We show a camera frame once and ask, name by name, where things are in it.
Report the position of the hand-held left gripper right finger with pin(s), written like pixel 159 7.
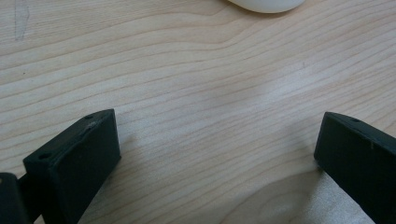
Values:
pixel 358 161

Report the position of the white bowl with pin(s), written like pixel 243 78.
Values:
pixel 267 4

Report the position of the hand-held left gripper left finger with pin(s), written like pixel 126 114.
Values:
pixel 77 165

